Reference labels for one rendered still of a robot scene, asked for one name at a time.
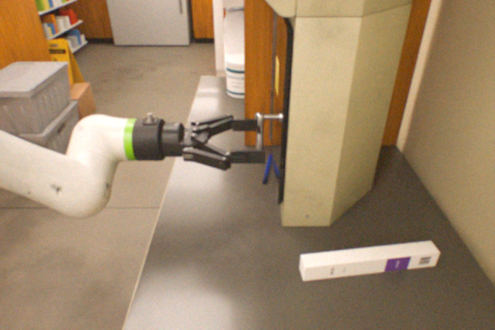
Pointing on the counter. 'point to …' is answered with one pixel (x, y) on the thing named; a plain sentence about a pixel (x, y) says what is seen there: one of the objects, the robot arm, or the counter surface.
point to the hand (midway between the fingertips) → (258, 139)
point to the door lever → (263, 126)
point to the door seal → (288, 109)
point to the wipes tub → (236, 75)
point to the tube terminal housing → (342, 80)
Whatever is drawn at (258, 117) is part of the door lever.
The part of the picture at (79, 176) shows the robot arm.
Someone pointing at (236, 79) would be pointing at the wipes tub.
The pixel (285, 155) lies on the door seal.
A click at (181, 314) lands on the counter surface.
